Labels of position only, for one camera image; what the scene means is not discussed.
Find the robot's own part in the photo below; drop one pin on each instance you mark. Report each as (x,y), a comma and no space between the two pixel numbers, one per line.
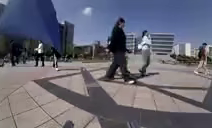
(134,124)
(68,124)

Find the bushes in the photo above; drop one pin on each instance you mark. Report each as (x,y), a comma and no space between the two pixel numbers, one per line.
(185,59)

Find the person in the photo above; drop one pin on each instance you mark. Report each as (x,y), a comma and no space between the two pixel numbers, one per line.
(39,51)
(118,46)
(203,56)
(15,51)
(55,56)
(146,50)

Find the blue sloped structure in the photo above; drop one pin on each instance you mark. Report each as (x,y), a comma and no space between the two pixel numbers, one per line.
(30,20)

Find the grey paved plaza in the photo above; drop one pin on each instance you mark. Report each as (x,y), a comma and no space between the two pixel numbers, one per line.
(44,100)

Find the small white building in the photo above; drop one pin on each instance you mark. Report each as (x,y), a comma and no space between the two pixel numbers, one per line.
(182,49)

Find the grey building with two wings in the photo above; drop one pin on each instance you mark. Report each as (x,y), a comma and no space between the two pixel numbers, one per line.
(162,43)

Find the dark stone band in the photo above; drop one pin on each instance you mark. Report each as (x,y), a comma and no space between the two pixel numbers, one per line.
(100,103)

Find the dark tall building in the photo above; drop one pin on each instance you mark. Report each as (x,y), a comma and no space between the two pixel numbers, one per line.
(68,36)

